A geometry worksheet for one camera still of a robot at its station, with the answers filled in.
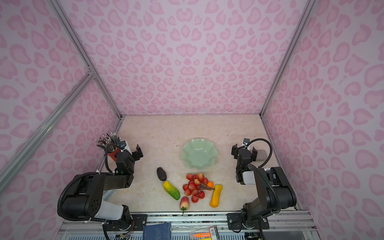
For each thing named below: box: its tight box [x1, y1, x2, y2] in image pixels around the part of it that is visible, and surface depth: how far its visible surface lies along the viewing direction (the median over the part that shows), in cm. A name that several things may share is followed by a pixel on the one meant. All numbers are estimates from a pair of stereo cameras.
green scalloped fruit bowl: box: [181, 138, 219, 170], surface depth 99 cm
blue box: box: [142, 222, 172, 240], surface depth 71 cm
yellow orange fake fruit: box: [210, 184, 223, 208], surface depth 80 cm
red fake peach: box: [179, 196, 190, 212], surface depth 77 cm
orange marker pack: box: [189, 226, 220, 240], surface depth 71 cm
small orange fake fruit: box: [206, 181, 215, 188], surface depth 83 cm
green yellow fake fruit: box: [163, 181, 181, 201], surface depth 82 cm
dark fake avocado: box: [156, 167, 167, 181], surface depth 88 cm
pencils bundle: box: [95, 132, 121, 151], surface depth 87 cm
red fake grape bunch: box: [182, 172, 215, 203], surface depth 82 cm
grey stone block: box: [255, 149, 268, 161], surface depth 95 cm
